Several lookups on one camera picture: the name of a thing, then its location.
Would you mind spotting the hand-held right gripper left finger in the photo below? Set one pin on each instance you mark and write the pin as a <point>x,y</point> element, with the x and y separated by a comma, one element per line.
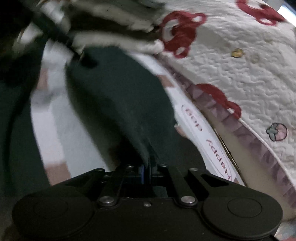
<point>142,173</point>

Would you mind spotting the dark denim jeans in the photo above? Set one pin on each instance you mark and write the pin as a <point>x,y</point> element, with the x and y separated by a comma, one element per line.
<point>111,92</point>

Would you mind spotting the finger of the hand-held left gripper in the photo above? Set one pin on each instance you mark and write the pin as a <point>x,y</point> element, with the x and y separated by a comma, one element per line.
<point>55,27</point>

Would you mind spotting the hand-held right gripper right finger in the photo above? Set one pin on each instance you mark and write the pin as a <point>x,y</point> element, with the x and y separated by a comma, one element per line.
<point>150,172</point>

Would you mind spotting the panda print checkered rug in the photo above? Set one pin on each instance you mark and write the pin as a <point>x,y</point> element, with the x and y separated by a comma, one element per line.
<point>67,139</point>

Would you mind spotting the dark folded garment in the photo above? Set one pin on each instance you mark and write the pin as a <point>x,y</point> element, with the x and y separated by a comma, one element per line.
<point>120,30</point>

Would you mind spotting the bear print quilt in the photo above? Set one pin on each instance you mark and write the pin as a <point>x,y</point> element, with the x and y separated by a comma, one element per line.
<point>242,58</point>

